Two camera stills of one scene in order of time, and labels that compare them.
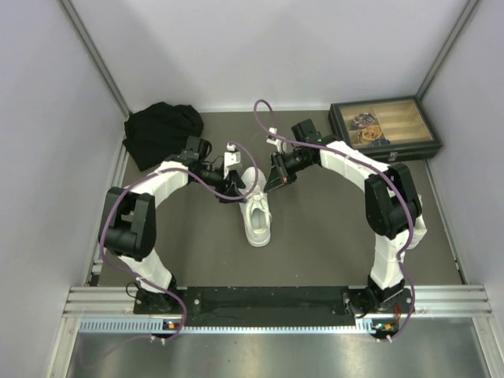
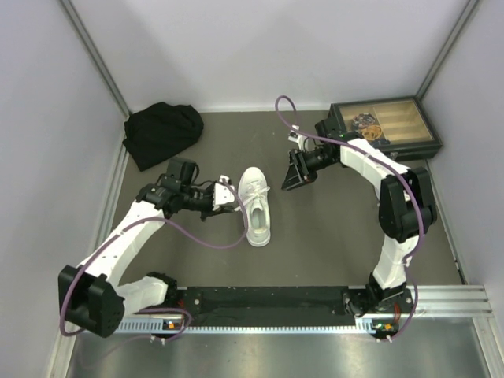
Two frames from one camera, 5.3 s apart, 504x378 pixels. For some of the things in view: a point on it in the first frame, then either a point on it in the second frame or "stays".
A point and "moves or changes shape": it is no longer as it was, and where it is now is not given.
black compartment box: (390, 129) stays
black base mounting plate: (270, 305) stays
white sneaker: (256, 206) stays
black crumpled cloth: (158, 132) stays
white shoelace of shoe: (256, 201) moves or changes shape
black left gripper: (233, 181) -> (209, 212)
